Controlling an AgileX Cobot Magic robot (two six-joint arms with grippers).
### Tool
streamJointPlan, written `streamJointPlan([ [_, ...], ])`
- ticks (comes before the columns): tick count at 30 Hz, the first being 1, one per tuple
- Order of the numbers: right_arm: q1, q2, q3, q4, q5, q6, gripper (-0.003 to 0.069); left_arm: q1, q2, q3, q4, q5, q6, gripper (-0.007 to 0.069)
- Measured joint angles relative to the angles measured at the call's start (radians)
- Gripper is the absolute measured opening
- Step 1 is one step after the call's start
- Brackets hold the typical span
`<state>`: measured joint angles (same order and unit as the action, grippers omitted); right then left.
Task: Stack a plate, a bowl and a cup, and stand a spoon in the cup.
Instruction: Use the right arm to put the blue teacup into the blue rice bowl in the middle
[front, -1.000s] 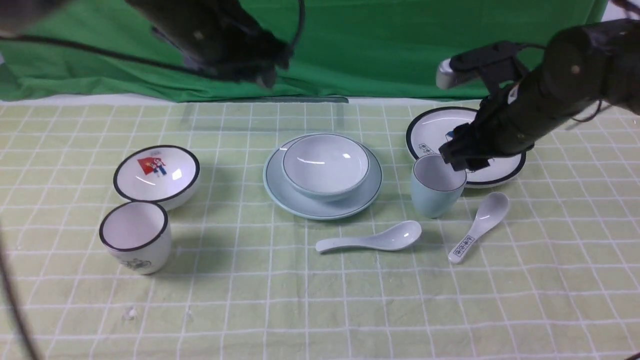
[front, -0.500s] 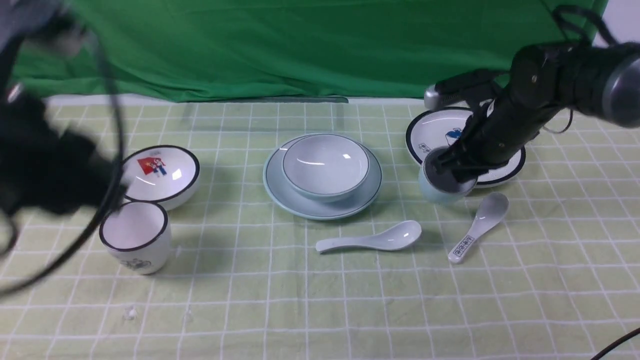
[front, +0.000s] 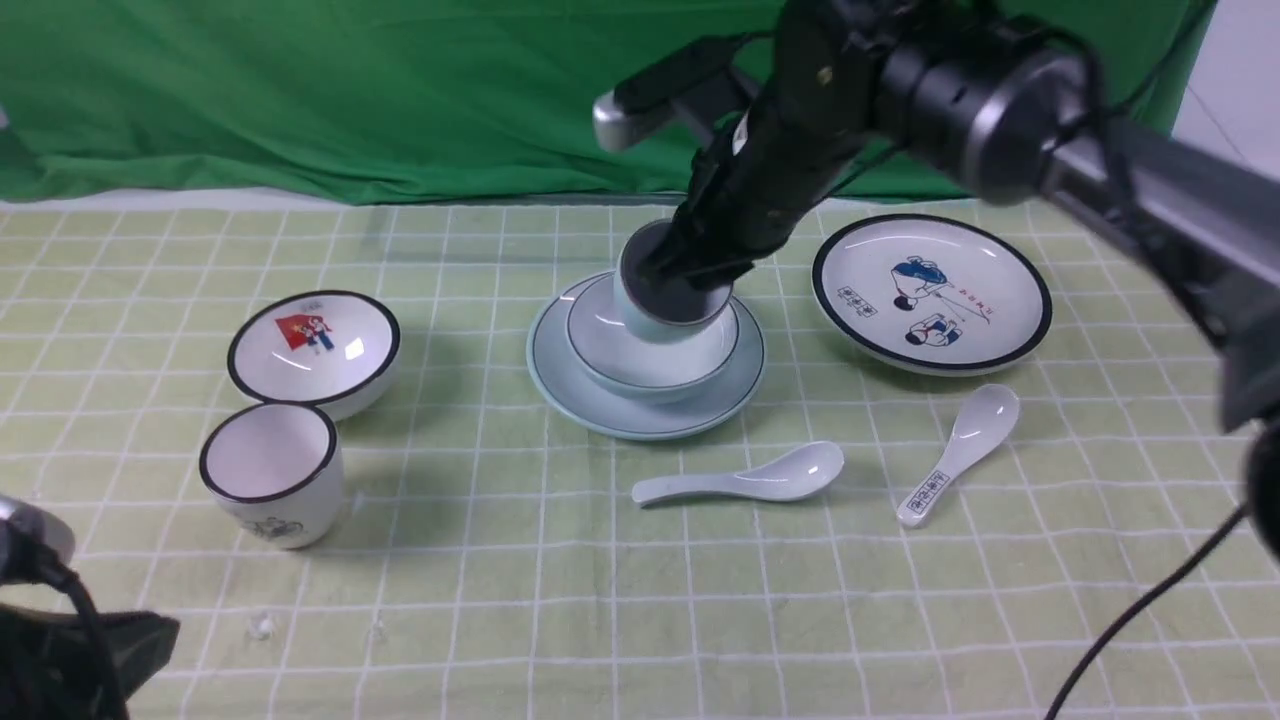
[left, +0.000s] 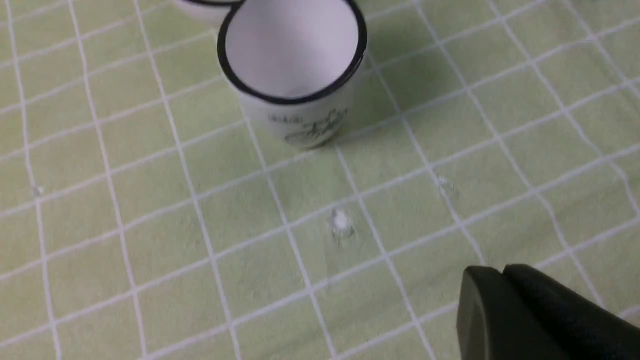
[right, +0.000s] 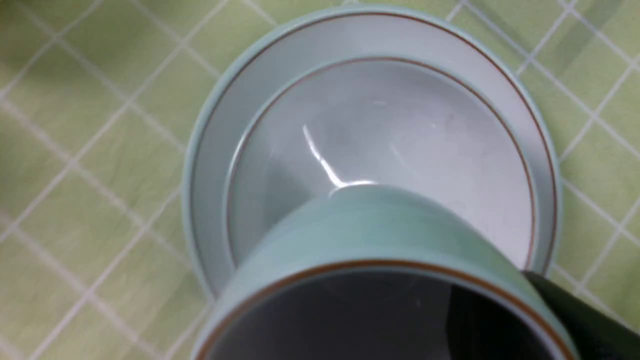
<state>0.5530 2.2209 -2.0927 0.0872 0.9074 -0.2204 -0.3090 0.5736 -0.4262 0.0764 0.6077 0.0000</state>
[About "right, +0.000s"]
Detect light blue bowl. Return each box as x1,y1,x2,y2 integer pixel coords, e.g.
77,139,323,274
224,56,538,269

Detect light blue cup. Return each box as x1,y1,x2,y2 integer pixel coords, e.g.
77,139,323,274
190,185,581,360

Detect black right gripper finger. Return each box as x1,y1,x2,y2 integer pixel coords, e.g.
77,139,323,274
522,271,640,360

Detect green checkered tablecloth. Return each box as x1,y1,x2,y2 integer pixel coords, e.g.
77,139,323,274
0,0,640,360

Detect light blue plate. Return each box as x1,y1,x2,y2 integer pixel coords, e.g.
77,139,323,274
182,5,563,297

